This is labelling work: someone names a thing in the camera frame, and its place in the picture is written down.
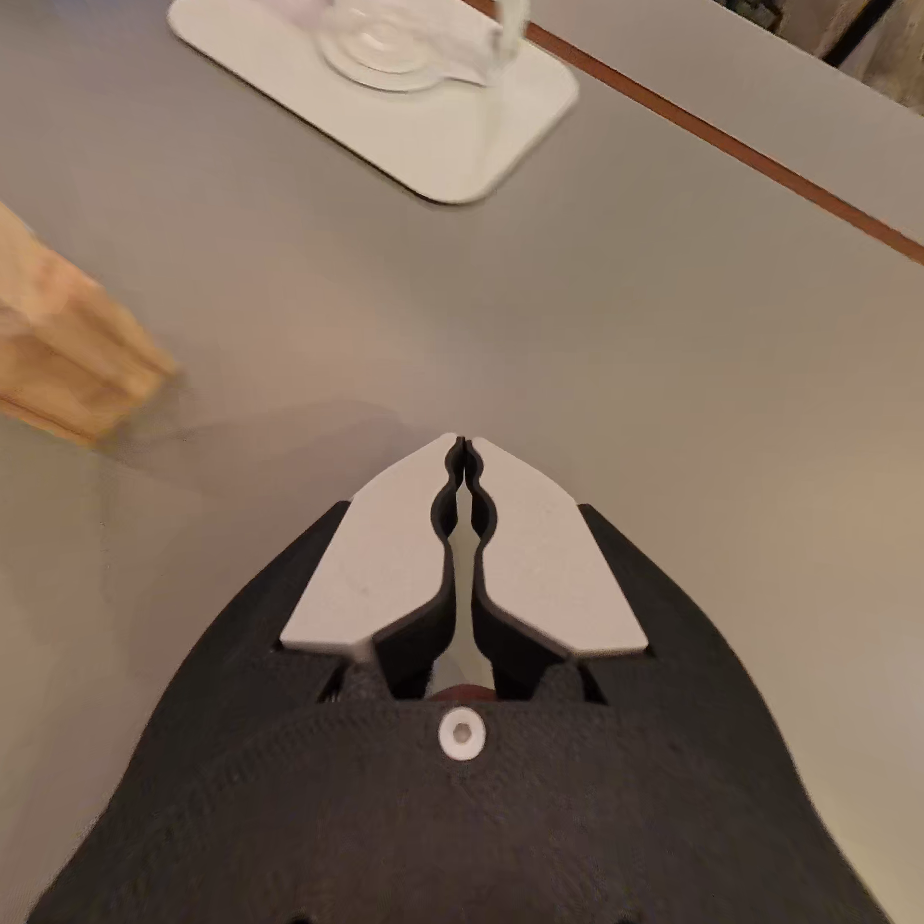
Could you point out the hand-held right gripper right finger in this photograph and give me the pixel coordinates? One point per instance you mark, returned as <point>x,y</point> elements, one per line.
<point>548,570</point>

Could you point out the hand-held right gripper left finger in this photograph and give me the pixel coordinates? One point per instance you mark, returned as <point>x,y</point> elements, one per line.
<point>375,563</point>

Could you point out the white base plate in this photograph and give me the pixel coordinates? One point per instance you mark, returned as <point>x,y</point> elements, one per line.
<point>433,137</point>

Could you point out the black metal leg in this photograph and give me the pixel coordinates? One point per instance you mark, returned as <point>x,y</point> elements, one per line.
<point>859,32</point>

